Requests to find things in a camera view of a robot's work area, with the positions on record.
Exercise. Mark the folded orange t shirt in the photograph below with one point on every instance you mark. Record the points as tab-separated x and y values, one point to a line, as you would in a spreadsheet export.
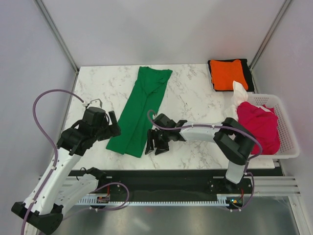
223	74

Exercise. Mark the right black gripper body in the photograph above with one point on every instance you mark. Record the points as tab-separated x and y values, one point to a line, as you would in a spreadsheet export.
164	133

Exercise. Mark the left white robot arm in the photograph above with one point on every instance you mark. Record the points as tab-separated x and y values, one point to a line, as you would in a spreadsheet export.
46	206

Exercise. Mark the white slotted cable duct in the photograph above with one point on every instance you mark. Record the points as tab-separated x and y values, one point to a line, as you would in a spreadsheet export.
102	200

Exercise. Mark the aluminium extrusion rail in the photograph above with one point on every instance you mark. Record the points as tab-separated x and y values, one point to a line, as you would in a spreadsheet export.
274	186

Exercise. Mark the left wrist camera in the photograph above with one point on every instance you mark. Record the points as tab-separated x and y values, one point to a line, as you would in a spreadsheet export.
93	103

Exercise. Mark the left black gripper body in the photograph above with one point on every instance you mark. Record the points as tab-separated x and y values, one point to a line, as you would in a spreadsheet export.
106	131

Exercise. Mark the red t shirt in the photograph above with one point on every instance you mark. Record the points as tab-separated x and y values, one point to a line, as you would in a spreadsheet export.
262	123

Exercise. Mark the aluminium frame post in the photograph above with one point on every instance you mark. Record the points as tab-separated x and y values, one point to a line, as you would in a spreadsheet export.
271	31
56	33

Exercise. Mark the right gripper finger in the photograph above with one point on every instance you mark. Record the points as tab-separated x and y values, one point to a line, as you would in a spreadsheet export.
161	147
150	147

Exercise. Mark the white plastic basket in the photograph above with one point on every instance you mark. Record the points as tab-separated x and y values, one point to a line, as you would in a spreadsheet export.
288	144

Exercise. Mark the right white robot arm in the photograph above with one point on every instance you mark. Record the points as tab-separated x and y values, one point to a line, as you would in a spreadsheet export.
235	142

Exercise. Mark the left aluminium frame post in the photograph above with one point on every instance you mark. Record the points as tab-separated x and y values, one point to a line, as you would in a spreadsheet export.
56	33

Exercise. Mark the right aluminium frame post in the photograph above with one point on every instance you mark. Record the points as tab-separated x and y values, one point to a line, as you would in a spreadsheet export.
271	31

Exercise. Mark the white t shirt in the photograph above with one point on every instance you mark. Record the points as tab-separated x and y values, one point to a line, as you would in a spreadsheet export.
240	95

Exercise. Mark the green t shirt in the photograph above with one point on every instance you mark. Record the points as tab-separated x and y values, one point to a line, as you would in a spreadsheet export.
147	94

